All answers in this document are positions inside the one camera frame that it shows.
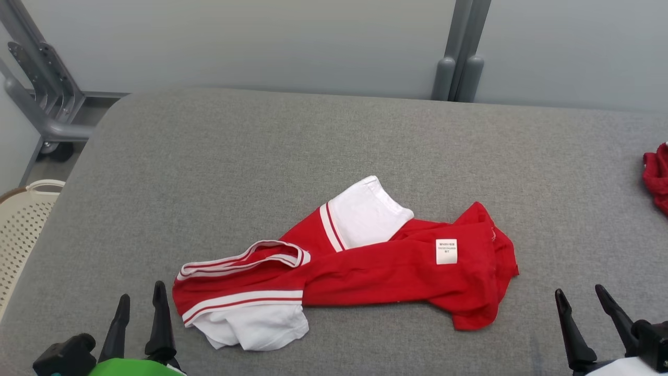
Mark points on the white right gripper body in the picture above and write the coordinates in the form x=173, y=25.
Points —
x=631, y=368

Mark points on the grey metal partition post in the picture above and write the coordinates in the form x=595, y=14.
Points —
x=462, y=52

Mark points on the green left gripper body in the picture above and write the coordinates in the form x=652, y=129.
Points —
x=135, y=368

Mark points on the red jersey with white sleeves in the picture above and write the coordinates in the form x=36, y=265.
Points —
x=391, y=271

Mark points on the grey metal tube stand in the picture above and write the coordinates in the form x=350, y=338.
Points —
x=47, y=78

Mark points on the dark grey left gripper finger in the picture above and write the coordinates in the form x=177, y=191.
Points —
x=117, y=334
x=162, y=329

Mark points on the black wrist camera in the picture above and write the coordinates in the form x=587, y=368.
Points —
x=65, y=357
x=652, y=344

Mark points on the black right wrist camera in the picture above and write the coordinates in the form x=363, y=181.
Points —
x=652, y=344

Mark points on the red shorts with white lining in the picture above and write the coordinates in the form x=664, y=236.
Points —
x=658, y=177

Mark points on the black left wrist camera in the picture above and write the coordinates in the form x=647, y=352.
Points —
x=65, y=357

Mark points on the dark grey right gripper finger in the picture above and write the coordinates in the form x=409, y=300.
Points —
x=574, y=339
x=621, y=324

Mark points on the cream perforated laundry basket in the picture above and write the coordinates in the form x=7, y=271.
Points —
x=21, y=235

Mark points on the black caster wheel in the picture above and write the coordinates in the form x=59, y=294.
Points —
x=57, y=151

